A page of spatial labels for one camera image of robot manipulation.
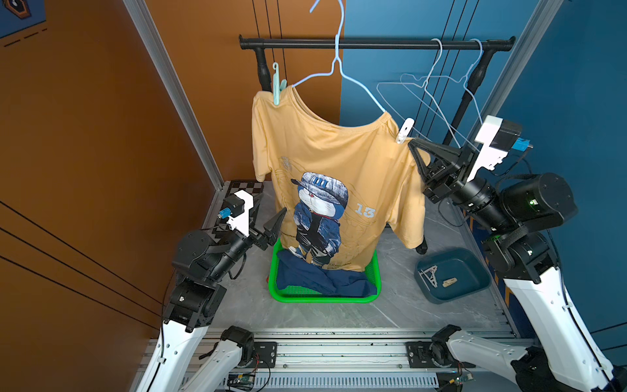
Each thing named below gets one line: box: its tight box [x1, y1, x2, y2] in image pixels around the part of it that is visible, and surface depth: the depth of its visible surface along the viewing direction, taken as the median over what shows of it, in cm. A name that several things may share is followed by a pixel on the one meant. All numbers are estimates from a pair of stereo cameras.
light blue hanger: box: [399, 38, 484, 126], surface depth 68 cm
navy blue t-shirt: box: [275, 249, 378, 298], surface depth 81 cm
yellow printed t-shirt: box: [252, 84, 426, 272], surface depth 56 cm
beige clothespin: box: [418, 265, 438, 292], surface depth 91 cm
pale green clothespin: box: [272, 62, 288, 107], surface depth 49 cm
